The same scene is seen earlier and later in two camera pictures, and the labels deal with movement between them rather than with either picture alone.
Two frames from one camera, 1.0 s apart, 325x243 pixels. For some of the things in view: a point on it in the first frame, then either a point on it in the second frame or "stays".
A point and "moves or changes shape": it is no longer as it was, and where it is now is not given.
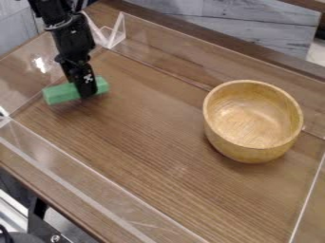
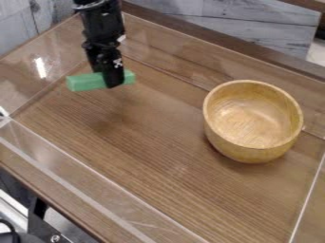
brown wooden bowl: x=253 y=119 stays
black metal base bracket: x=41 y=229 stays
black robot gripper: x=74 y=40 -> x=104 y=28
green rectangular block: x=65 y=93 moves or changes shape
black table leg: x=39 y=208 stays
